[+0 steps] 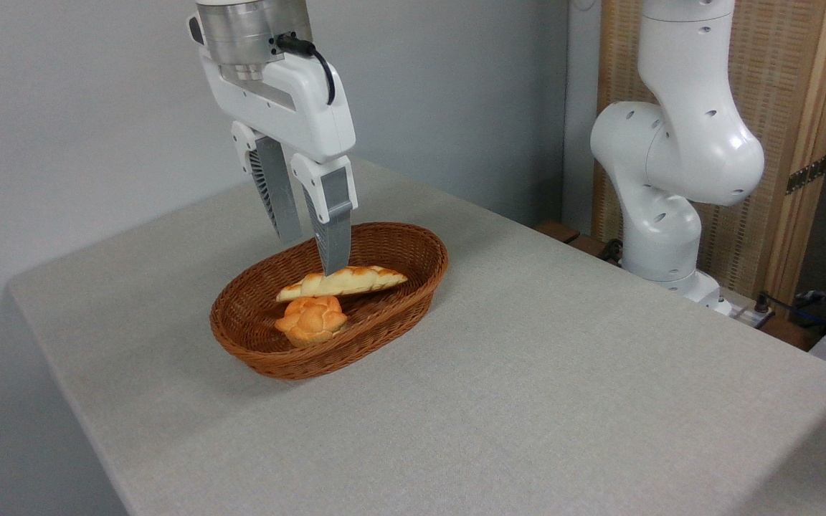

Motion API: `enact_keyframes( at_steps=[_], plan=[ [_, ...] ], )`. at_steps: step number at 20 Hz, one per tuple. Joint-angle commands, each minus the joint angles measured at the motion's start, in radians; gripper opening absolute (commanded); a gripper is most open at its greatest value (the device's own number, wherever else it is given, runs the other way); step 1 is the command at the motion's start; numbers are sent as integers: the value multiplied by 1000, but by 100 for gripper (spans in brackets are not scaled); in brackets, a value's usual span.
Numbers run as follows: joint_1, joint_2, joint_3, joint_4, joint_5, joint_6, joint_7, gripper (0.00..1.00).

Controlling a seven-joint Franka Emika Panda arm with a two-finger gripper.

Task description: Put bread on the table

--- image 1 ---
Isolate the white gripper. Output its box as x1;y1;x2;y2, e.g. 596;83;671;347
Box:
189;14;359;277

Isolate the long scored bread loaf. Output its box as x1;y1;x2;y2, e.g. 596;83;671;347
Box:
276;266;409;303

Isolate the round flower-shaped bread roll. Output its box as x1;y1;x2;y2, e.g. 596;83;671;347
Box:
274;295;349;350

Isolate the brown wicker basket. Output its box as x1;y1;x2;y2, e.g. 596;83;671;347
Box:
209;221;449;381

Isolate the white plug socket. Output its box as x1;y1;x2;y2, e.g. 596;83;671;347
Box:
730;300;774;329

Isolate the dark metal screen hinge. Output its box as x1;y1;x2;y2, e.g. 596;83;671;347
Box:
785;153;826;196

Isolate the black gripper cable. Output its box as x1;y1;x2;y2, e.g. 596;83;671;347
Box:
274;33;337;107

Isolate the black power cable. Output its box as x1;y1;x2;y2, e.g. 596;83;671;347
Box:
756;290;826;339

